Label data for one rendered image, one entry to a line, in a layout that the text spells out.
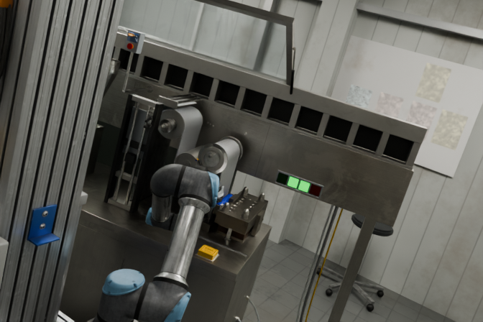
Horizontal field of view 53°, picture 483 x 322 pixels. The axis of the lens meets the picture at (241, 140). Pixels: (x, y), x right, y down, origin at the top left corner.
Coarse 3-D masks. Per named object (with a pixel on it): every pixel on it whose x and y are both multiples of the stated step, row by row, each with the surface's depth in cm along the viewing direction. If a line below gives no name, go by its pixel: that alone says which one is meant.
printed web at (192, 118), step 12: (180, 108) 240; (192, 108) 249; (192, 120) 239; (192, 132) 243; (156, 144) 243; (168, 144) 258; (180, 144) 233; (192, 144) 250; (228, 144) 238; (156, 156) 247; (228, 156) 230; (156, 168) 253; (144, 192) 249
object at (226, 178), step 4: (228, 168) 236; (232, 168) 245; (224, 172) 232; (228, 172) 239; (232, 172) 248; (220, 176) 229; (224, 176) 235; (228, 176) 242; (232, 176) 251; (220, 180) 229; (224, 180) 237; (228, 180) 245; (220, 184) 232; (224, 184) 240; (228, 184) 247; (224, 188) 243; (228, 188) 250; (224, 192) 245; (228, 192) 253; (224, 196) 249
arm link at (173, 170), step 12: (168, 168) 169; (180, 168) 169; (156, 180) 170; (168, 180) 167; (156, 192) 174; (168, 192) 169; (156, 204) 185; (168, 204) 186; (156, 216) 195; (168, 216) 199; (168, 228) 203
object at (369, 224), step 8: (368, 224) 261; (360, 232) 263; (368, 232) 261; (360, 240) 263; (368, 240) 262; (360, 248) 264; (352, 256) 265; (360, 256) 264; (352, 264) 266; (360, 264) 265; (352, 272) 267; (344, 280) 269; (352, 280) 267; (344, 288) 269; (336, 296) 275; (344, 296) 270; (336, 304) 272; (344, 304) 270; (336, 312) 272; (328, 320) 274; (336, 320) 273
